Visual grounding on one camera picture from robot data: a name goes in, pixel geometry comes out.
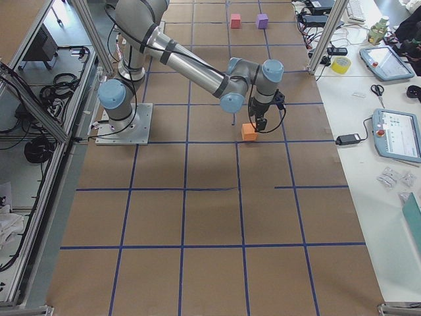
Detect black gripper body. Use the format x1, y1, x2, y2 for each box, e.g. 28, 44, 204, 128
249, 97, 274, 122

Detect orange foam cube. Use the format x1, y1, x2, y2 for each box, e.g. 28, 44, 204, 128
241, 123, 258, 142

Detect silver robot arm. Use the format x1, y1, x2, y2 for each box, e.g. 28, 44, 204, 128
105, 0, 286, 133

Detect purple foam cube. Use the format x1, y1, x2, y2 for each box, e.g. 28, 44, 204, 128
256, 13, 268, 30

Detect black power adapter brick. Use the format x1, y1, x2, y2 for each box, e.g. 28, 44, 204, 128
335, 134, 362, 145

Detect red foam cube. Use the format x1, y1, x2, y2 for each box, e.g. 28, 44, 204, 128
230, 13, 241, 29

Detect yellow tape roll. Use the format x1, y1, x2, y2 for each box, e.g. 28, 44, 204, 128
332, 56, 351, 74

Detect brown paper table cover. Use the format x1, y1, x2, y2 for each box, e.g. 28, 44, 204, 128
46, 1, 382, 315

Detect far teach pendant tablet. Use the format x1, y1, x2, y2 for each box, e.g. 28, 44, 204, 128
359, 46, 415, 81

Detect teach pendant tablet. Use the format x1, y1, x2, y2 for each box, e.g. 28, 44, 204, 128
372, 109, 420, 163
359, 46, 415, 81

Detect near teach pendant tablet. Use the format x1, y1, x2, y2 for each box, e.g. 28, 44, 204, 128
372, 109, 420, 163

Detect teal folder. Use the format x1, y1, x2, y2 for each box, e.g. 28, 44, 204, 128
403, 193, 421, 254

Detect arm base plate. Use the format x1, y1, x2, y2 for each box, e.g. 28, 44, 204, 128
95, 103, 153, 145

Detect black handled scissors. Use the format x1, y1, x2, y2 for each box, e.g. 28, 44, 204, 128
370, 84, 385, 109

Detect aluminium frame post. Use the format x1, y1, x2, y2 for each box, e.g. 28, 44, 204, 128
307, 0, 349, 75

